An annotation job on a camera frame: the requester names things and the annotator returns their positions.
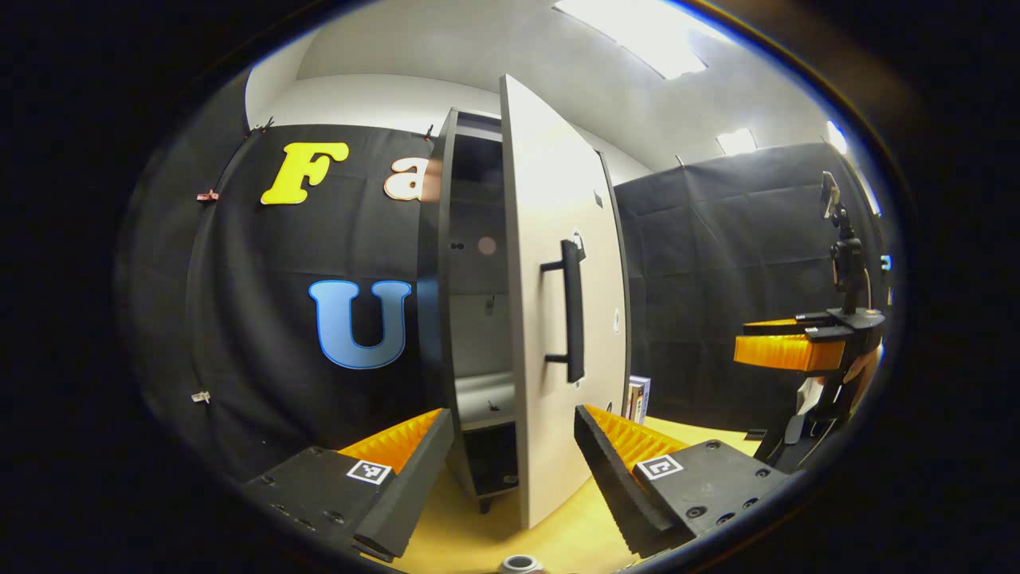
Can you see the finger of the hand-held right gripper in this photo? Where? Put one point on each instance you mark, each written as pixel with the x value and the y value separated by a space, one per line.
pixel 797 324
pixel 789 352

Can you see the white plastic bottle green label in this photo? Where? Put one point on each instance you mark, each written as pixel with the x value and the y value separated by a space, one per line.
pixel 522 565

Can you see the dark grey cabinet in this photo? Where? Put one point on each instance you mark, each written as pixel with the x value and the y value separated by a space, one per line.
pixel 470 199

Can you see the black backdrop cloth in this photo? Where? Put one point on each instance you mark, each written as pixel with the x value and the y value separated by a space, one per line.
pixel 239 279

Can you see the blue white book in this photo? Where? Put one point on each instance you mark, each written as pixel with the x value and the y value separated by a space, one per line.
pixel 639 399

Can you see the reddish brown cloth clip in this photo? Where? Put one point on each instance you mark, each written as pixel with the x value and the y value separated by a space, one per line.
pixel 207 195

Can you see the small ceiling light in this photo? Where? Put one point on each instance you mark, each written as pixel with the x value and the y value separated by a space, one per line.
pixel 837 137
pixel 737 141

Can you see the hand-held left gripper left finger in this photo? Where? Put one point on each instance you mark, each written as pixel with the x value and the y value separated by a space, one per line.
pixel 414 486

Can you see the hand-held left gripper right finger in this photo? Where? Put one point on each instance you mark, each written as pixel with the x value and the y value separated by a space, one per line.
pixel 610 478

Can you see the long ceiling light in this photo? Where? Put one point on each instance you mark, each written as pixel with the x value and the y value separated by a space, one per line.
pixel 645 32

